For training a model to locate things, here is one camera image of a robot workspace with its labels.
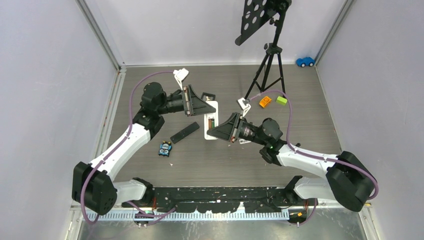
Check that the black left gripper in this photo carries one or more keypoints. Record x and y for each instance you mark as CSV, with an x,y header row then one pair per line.
x,y
195,105

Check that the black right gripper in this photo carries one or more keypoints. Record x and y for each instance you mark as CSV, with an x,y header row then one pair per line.
x,y
228,130

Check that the white remote control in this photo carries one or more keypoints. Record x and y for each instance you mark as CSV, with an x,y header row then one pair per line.
x,y
207,116

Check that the white battery cover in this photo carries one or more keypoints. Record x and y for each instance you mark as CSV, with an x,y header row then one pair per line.
x,y
243,141

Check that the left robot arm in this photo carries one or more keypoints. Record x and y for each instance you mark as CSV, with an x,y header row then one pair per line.
x,y
93,183

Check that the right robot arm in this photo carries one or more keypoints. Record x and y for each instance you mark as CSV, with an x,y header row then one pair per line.
x,y
340,177

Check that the orange toy brick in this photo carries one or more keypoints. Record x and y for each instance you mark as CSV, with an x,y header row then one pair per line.
x,y
265,101

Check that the blue robot face toy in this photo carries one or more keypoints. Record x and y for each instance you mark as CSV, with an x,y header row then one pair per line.
x,y
165,149

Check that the green toy brick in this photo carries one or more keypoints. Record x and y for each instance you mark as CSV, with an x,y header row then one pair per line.
x,y
281,100

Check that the blue toy car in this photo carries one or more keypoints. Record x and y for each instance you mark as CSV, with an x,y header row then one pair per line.
x,y
305,62

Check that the black tripod stand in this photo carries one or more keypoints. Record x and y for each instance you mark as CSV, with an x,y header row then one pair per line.
x,y
257,13

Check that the black square frame box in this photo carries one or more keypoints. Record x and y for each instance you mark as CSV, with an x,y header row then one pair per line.
x,y
208,96

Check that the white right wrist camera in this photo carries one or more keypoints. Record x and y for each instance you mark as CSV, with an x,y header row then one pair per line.
x,y
244,105

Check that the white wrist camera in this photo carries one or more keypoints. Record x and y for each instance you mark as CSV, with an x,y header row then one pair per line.
x,y
244,105
180,75

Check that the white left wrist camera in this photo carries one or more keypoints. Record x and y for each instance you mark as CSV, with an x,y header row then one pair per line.
x,y
180,75

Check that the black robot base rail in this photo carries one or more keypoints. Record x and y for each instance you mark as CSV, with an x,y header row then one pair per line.
x,y
220,200

